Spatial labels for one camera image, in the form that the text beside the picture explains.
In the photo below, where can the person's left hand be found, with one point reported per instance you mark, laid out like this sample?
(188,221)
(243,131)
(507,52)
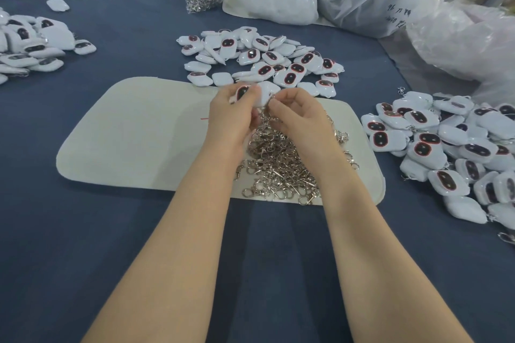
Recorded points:
(229,122)

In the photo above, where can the person's right hand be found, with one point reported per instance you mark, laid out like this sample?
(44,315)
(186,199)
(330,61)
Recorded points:
(310,131)

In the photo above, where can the white fob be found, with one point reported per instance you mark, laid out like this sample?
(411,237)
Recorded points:
(261,91)

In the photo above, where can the person's left forearm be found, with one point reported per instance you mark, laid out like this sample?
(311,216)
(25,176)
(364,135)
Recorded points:
(169,262)

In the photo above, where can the person's right forearm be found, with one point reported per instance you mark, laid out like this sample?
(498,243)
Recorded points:
(394,262)

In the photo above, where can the cream felt work mat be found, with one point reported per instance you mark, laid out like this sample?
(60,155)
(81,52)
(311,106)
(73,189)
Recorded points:
(125,138)

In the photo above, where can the crumpled clear plastic bag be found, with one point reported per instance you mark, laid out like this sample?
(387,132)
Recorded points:
(473,36)

